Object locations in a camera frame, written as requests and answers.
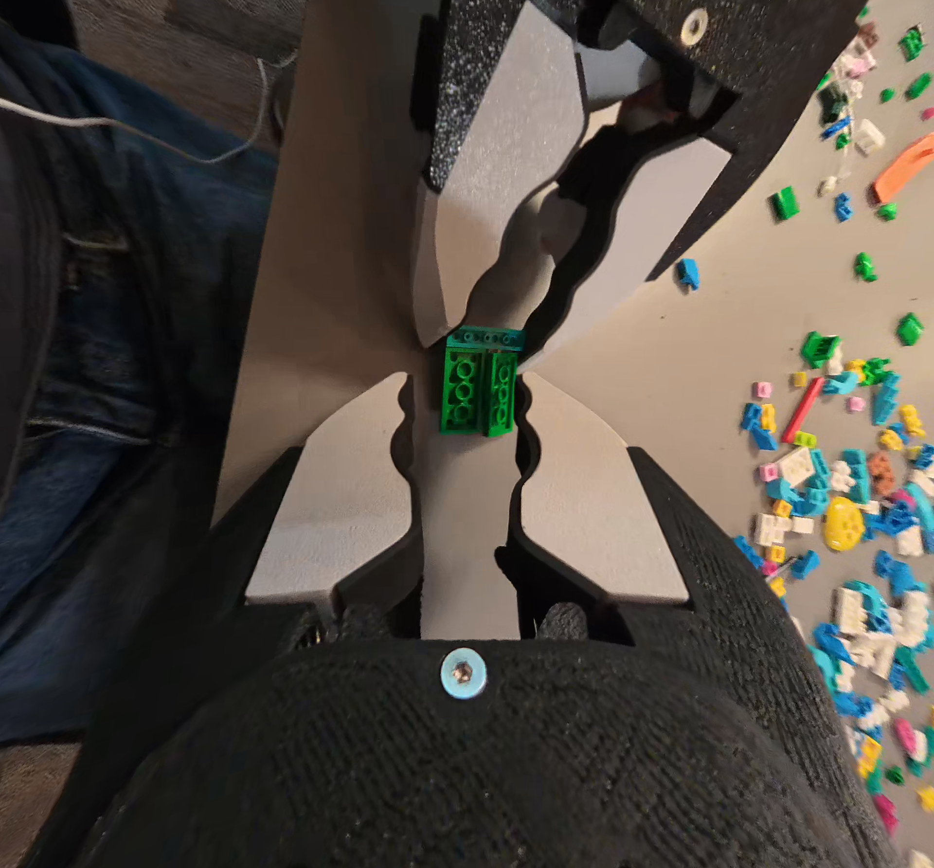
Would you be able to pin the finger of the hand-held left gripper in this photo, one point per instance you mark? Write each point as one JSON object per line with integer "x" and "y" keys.
{"x": 642, "y": 226}
{"x": 503, "y": 153}

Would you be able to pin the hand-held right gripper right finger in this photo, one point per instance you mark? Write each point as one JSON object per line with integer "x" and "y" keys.
{"x": 591, "y": 510}

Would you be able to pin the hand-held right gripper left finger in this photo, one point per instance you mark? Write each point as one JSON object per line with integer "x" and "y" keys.
{"x": 335, "y": 510}

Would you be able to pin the green and teal brick assembly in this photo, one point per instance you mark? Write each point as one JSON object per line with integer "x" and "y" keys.
{"x": 474, "y": 390}

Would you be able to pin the grey desk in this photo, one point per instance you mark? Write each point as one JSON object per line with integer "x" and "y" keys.
{"x": 700, "y": 372}

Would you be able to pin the small blue brick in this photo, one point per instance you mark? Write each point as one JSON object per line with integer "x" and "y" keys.
{"x": 687, "y": 273}

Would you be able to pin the small green brick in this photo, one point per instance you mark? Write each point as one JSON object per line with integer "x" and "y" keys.
{"x": 784, "y": 202}

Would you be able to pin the orange curved toy piece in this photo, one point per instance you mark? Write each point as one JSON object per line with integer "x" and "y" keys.
{"x": 905, "y": 167}

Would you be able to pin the red long toy bar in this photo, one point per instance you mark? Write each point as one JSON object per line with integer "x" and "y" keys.
{"x": 801, "y": 410}

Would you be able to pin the yellow round toy piece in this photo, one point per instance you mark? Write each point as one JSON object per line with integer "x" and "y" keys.
{"x": 844, "y": 523}

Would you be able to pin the pile of colourful toy bricks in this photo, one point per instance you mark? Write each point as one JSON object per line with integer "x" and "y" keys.
{"x": 868, "y": 488}

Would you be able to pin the person's leg in blue jeans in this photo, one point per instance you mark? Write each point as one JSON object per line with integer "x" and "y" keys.
{"x": 146, "y": 299}

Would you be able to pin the dark cloth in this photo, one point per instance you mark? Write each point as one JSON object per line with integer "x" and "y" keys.
{"x": 25, "y": 299}

